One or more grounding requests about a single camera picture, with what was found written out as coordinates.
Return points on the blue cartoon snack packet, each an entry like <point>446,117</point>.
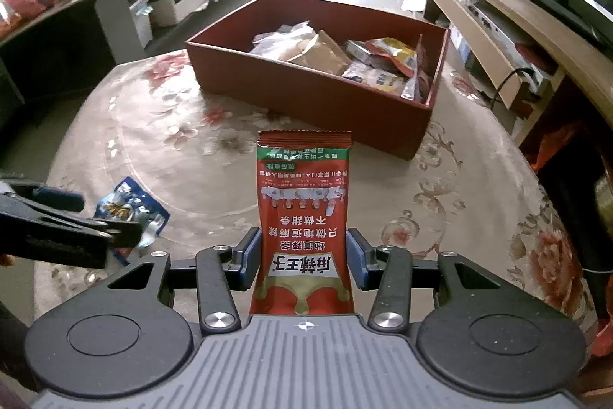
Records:
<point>129,202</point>

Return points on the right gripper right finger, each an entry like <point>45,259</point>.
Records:
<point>387,270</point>

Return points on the white Kaprons packet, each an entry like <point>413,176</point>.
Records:
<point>359,51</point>

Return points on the long silver white packet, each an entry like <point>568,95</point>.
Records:
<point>285,43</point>

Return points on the red cardboard box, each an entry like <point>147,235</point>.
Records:
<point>223,63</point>

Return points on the round bread bun packet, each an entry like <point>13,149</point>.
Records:
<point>321,53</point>

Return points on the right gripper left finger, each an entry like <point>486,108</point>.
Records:
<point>222,269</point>

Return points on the red spicy strip packet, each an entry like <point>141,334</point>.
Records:
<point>302,183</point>

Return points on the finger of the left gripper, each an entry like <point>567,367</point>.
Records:
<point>105,229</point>
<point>38,192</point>

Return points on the red yellow snack packet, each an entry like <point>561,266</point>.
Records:
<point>403,57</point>

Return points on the dark long side table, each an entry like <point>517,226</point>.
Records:
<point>67,50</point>

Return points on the white green snack packet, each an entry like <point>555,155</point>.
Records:
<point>417,85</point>

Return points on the white storage box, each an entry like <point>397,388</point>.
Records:
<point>168,13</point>

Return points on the yellow waffle snack bag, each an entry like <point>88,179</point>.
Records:
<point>375,78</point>

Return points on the wooden TV cabinet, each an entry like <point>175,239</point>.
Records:
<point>534,63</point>

